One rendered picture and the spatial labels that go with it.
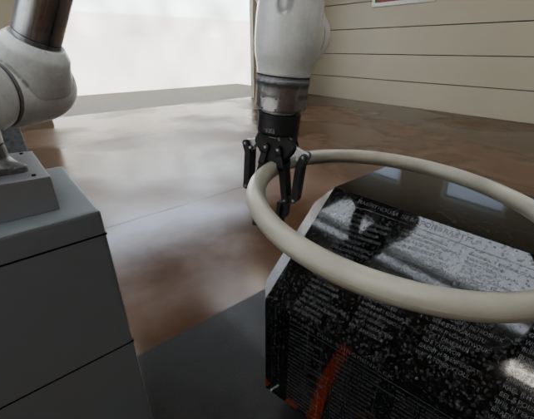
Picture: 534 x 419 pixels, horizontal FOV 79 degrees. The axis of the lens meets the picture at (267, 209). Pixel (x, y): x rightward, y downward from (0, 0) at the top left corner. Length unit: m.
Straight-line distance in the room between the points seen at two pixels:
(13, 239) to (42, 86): 0.37
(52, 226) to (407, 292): 0.68
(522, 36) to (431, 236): 6.46
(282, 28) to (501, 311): 0.44
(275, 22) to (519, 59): 6.64
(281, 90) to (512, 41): 6.67
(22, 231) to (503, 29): 7.02
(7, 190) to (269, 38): 0.59
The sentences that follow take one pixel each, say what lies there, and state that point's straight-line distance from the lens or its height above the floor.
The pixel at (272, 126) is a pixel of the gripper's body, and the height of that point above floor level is 1.00.
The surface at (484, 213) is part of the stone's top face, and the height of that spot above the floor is 0.80.
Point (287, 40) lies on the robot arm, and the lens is 0.53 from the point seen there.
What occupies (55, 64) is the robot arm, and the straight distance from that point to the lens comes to 0.97.
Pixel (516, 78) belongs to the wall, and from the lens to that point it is 7.08.
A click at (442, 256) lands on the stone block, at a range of 0.72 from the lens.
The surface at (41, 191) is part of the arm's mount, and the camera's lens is 0.84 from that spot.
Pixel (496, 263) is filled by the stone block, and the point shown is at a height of 0.78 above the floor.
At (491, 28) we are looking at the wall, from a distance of 7.24.
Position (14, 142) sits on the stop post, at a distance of 1.88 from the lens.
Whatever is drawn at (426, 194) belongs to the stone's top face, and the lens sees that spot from 0.87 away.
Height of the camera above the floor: 1.12
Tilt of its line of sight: 26 degrees down
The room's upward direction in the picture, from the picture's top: straight up
